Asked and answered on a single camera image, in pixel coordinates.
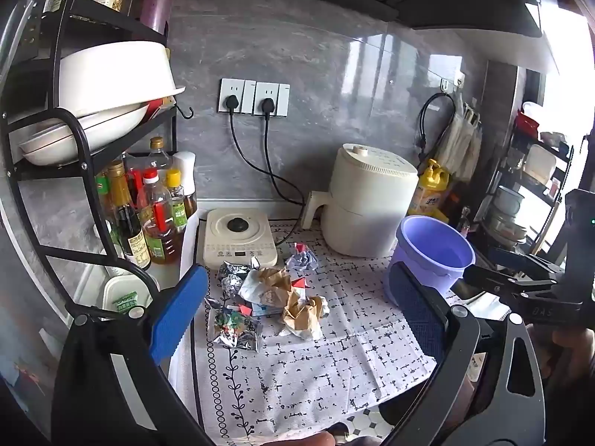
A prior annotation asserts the hanging beige cloth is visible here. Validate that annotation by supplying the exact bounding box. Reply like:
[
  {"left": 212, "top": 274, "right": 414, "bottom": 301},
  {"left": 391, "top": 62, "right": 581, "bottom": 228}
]
[{"left": 437, "top": 102, "right": 482, "bottom": 183}]

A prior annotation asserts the silver foil wrapper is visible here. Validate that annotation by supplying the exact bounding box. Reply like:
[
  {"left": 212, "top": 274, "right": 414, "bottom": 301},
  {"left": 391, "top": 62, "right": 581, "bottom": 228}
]
[{"left": 218, "top": 260, "right": 254, "bottom": 299}]

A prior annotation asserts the white wall socket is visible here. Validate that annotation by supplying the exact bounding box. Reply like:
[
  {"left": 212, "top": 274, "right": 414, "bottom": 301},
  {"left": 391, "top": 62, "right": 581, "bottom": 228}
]
[
  {"left": 218, "top": 78, "right": 256, "bottom": 115},
  {"left": 253, "top": 81, "right": 290, "bottom": 117}
]

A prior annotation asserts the black dish rack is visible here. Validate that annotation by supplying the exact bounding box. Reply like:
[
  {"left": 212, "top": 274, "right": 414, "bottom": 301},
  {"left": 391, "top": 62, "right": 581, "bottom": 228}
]
[{"left": 479, "top": 102, "right": 587, "bottom": 254}]

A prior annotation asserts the black power cable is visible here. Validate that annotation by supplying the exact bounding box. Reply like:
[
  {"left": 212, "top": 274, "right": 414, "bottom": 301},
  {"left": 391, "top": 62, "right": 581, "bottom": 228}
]
[
  {"left": 259, "top": 97, "right": 310, "bottom": 207},
  {"left": 224, "top": 95, "right": 310, "bottom": 247}
]

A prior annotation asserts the stack of bowls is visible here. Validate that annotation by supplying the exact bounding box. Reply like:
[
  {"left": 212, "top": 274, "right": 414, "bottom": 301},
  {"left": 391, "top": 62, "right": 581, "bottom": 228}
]
[{"left": 486, "top": 186, "right": 529, "bottom": 243}]

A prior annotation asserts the yellow cap green label bottle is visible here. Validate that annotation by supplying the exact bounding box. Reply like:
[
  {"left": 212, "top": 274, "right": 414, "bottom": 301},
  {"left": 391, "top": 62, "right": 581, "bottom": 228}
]
[{"left": 165, "top": 168, "right": 189, "bottom": 235}]

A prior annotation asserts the person's right hand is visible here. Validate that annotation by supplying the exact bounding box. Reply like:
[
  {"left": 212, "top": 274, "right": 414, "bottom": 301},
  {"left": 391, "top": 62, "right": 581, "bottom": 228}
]
[{"left": 551, "top": 327, "right": 595, "bottom": 382}]

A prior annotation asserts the silver snack packet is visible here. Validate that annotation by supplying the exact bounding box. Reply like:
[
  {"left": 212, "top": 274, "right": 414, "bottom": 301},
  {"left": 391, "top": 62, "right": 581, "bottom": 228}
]
[{"left": 207, "top": 300, "right": 262, "bottom": 352}]

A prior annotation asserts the red white paper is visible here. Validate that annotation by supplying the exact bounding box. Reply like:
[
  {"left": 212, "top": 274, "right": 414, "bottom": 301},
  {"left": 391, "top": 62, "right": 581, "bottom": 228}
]
[{"left": 285, "top": 243, "right": 319, "bottom": 273}]

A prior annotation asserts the pink plastic bottle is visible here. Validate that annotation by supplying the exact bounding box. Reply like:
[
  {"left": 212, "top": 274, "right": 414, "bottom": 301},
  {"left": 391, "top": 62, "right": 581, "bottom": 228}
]
[{"left": 139, "top": 0, "right": 173, "bottom": 35}]

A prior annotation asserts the white air fryer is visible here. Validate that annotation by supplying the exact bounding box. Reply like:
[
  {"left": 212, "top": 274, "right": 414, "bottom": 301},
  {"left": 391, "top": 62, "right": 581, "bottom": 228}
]
[{"left": 302, "top": 143, "right": 419, "bottom": 259}]

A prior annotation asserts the tall gold cap bottle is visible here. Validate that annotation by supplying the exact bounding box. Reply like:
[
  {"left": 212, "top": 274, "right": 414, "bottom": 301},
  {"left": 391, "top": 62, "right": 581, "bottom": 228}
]
[{"left": 148, "top": 136, "right": 175, "bottom": 182}]

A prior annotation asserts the red cap oil bottle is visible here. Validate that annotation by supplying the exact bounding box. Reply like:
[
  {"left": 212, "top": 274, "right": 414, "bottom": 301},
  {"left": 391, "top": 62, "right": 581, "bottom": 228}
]
[{"left": 138, "top": 168, "right": 184, "bottom": 265}]

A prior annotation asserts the large white basin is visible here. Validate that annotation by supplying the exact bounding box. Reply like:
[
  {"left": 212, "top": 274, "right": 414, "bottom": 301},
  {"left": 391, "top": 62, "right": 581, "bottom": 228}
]
[{"left": 58, "top": 41, "right": 187, "bottom": 118}]

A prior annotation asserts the purple plastic bucket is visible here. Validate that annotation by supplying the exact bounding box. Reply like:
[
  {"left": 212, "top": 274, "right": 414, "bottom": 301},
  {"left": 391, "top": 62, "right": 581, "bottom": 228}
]
[{"left": 383, "top": 215, "right": 476, "bottom": 310}]

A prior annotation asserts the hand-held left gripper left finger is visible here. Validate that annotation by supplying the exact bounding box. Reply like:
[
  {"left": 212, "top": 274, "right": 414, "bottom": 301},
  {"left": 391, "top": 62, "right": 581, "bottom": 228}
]
[{"left": 51, "top": 264, "right": 210, "bottom": 446}]

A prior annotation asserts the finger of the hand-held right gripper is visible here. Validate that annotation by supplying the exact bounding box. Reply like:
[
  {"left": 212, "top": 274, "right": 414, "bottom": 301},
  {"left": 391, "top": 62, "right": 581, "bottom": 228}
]
[
  {"left": 488, "top": 245, "right": 565, "bottom": 276},
  {"left": 458, "top": 264, "right": 561, "bottom": 305}
]

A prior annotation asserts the white container green label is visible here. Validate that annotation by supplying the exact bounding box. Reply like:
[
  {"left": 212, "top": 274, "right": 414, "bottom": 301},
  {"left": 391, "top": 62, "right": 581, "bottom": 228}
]
[{"left": 102, "top": 273, "right": 156, "bottom": 319}]

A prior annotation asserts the red label sauce bottle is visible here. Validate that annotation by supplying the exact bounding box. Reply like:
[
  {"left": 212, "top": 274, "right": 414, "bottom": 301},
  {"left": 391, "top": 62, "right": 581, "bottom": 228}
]
[{"left": 125, "top": 167, "right": 142, "bottom": 210}]

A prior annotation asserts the white deep plate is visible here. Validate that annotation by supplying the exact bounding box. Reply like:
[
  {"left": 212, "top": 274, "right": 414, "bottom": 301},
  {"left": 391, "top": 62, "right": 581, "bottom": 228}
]
[
  {"left": 9, "top": 101, "right": 152, "bottom": 152},
  {"left": 19, "top": 123, "right": 140, "bottom": 167}
]

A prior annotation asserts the white spray oil bottle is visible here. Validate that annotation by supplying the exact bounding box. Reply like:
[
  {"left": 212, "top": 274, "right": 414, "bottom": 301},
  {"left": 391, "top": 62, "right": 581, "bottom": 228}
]
[{"left": 173, "top": 151, "right": 199, "bottom": 218}]

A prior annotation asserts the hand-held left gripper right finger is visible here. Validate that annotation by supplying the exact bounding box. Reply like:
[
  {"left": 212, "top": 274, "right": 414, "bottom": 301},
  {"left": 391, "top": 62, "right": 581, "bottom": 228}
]
[{"left": 386, "top": 262, "right": 547, "bottom": 446}]

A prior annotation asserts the crumpled paper food wrapper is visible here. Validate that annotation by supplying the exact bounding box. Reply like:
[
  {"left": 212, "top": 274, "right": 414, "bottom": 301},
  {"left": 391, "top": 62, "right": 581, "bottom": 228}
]
[{"left": 238, "top": 267, "right": 293, "bottom": 308}]

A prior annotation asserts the white induction cooker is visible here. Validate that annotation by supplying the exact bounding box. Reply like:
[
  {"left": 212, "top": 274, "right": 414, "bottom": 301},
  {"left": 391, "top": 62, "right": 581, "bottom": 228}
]
[{"left": 201, "top": 208, "right": 279, "bottom": 268}]

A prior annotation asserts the yellow dish soap bottle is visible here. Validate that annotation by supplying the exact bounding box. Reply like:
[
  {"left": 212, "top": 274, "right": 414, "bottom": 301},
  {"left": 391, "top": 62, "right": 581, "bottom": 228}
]
[{"left": 409, "top": 158, "right": 451, "bottom": 224}]

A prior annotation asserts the white wall hook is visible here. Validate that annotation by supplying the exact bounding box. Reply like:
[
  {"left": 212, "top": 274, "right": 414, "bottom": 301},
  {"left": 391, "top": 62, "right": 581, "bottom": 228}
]
[{"left": 439, "top": 72, "right": 466, "bottom": 92}]

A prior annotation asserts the crumpled brown paper bag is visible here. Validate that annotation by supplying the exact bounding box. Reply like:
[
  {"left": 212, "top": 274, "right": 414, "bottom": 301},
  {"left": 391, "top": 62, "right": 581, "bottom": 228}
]
[{"left": 279, "top": 288, "right": 331, "bottom": 330}]

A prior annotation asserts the white blue medicine box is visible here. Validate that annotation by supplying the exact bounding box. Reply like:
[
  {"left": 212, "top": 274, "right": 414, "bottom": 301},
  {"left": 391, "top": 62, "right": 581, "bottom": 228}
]
[{"left": 242, "top": 303, "right": 284, "bottom": 319}]

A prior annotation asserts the hanging black cable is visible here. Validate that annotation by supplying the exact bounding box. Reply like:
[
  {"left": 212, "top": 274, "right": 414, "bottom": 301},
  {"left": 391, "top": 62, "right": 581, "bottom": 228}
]
[{"left": 417, "top": 93, "right": 457, "bottom": 150}]

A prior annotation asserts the red bowl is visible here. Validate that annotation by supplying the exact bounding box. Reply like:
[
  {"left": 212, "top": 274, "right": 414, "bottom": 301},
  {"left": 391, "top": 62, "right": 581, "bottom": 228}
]
[{"left": 517, "top": 110, "right": 540, "bottom": 135}]

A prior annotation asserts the black white patterned mat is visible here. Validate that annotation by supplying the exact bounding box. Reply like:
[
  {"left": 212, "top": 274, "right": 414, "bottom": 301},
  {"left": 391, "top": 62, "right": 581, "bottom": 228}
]
[{"left": 170, "top": 223, "right": 466, "bottom": 446}]

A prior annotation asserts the white storage container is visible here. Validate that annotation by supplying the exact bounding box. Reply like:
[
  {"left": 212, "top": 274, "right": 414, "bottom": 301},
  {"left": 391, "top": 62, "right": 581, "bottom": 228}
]
[{"left": 525, "top": 145, "right": 557, "bottom": 185}]

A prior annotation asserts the black kitchen shelf rack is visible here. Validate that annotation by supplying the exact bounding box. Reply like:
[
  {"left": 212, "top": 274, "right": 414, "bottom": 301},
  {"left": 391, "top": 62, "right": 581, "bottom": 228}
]
[{"left": 0, "top": 0, "right": 193, "bottom": 317}]

